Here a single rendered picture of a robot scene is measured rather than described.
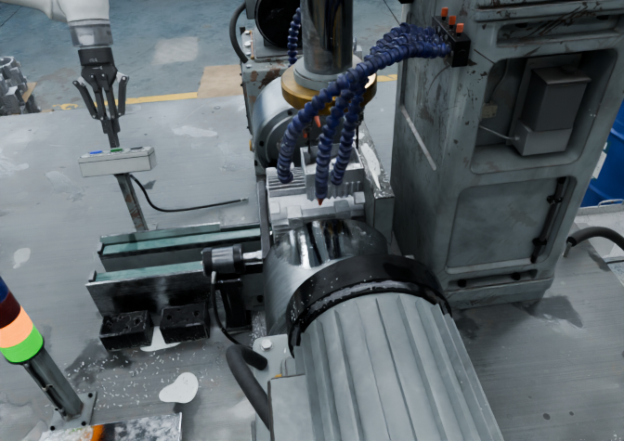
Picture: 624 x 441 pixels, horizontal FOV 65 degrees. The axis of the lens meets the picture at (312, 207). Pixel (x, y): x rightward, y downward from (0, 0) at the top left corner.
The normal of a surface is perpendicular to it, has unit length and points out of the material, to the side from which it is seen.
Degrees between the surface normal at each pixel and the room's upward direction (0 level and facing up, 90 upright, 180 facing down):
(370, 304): 4
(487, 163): 3
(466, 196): 90
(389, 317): 5
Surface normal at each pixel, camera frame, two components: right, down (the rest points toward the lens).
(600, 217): -0.04, -0.76
